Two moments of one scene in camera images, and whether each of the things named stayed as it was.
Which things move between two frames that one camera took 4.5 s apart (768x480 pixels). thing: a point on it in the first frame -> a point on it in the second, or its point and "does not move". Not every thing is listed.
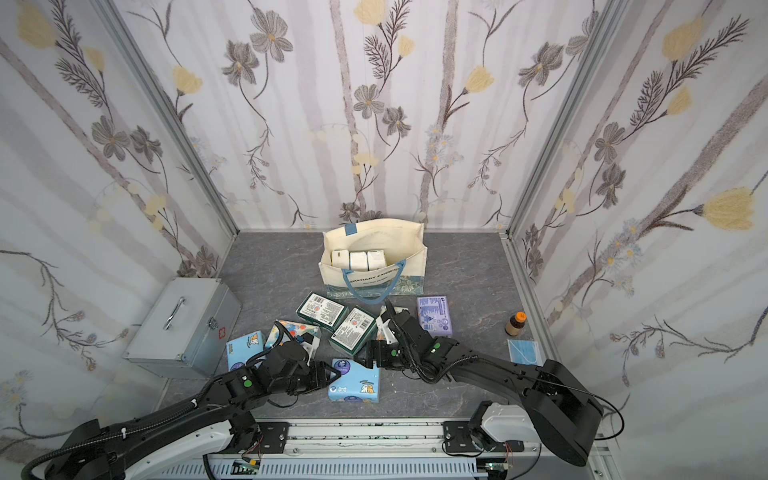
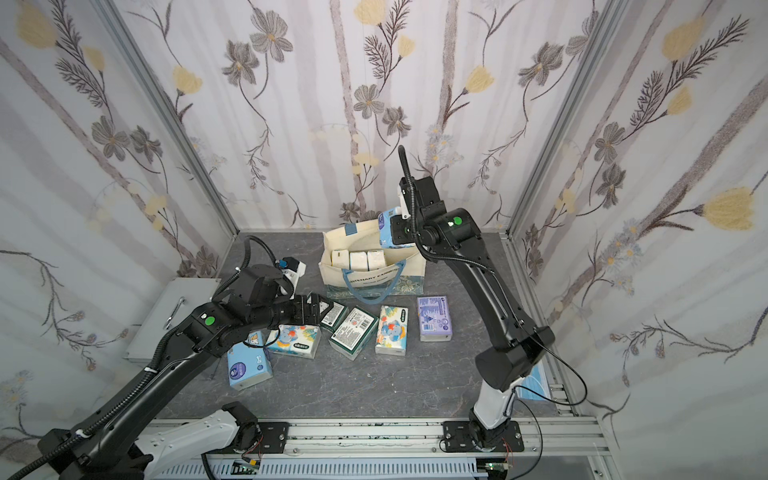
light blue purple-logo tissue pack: x=356 y=383 -> x=384 y=226
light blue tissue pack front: x=358 y=261 does not move
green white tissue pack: x=376 y=259 does not move
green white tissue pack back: x=323 y=310 does not move
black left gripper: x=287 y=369 -> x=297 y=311
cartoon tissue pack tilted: x=286 y=331 does not move
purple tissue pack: x=433 y=314 does not move
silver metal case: x=185 y=334 does not move
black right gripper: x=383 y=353 -> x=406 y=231
